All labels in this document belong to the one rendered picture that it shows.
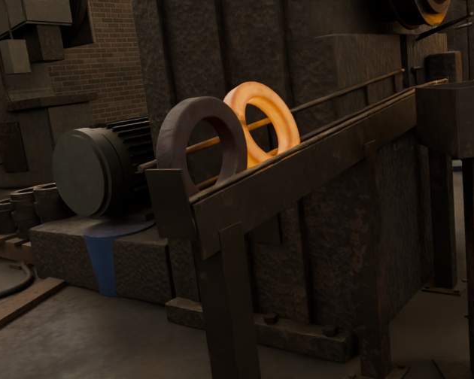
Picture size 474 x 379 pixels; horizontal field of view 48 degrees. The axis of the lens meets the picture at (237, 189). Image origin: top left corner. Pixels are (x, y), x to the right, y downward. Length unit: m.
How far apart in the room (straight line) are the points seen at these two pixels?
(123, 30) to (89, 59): 0.87
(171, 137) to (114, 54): 8.03
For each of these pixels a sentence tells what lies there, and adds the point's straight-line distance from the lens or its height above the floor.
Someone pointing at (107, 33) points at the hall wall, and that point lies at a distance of 8.77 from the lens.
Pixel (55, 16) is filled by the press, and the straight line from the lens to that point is 5.73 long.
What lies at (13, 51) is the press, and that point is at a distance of 5.35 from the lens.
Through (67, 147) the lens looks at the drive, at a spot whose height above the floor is 0.61.
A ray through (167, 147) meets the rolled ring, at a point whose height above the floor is 0.70.
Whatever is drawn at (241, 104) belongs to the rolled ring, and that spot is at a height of 0.74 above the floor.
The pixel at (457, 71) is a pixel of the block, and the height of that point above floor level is 0.73.
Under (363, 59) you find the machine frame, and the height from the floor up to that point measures 0.80.
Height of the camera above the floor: 0.78
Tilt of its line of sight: 11 degrees down
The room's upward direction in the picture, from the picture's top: 7 degrees counter-clockwise
